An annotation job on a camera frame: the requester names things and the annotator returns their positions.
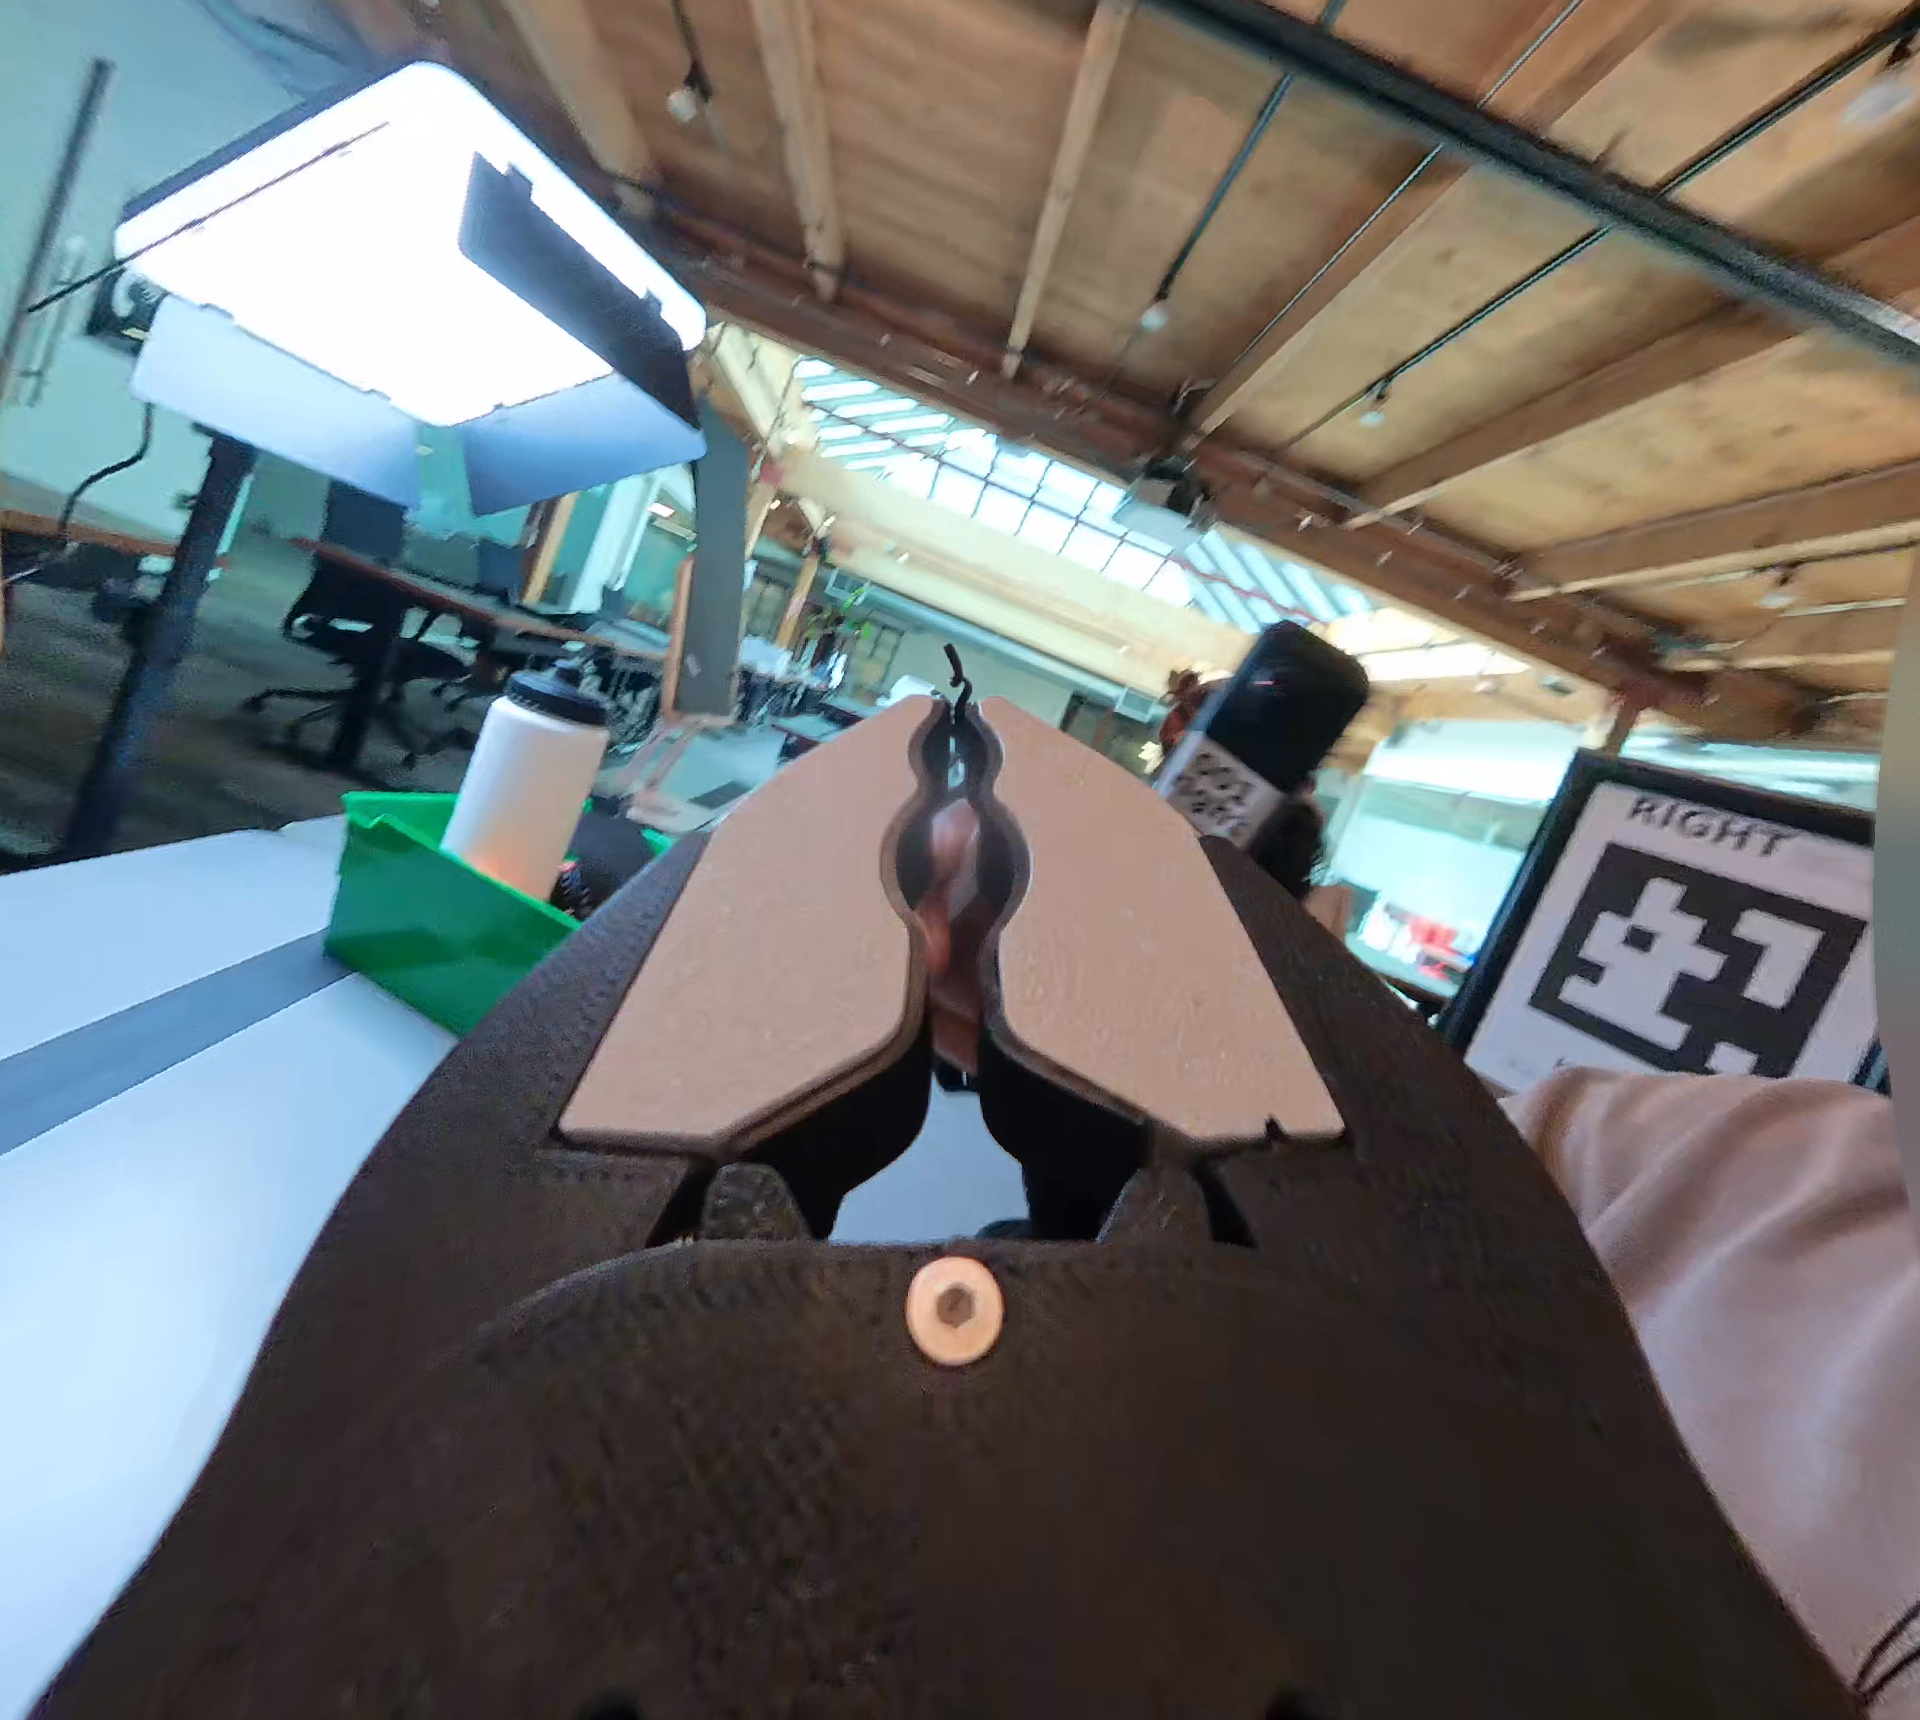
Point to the white bottle black lid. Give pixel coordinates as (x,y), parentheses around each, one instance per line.
(525,791)

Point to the green plastic bin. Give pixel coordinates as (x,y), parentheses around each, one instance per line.
(421,924)

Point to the dark ceiling pipe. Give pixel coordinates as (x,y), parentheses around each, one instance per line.
(1501,148)

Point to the person's beige sweatshirt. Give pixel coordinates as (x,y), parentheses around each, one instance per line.
(1771,1301)

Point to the black light stand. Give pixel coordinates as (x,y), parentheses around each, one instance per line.
(165,641)

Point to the framed marker sign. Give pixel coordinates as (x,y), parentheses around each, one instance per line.
(1694,955)

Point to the grey ceiling-mounted device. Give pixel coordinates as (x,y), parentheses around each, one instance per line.
(1163,505)

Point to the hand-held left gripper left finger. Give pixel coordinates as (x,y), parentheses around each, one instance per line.
(751,970)

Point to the studio light panel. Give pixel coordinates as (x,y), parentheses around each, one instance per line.
(375,250)

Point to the black office chair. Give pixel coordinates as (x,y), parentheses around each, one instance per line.
(345,611)

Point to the wooden office desk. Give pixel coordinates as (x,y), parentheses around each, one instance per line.
(495,619)

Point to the black board with wooden frame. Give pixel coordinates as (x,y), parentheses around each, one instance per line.
(721,551)

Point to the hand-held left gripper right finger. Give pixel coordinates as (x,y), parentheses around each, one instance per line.
(1154,1000)

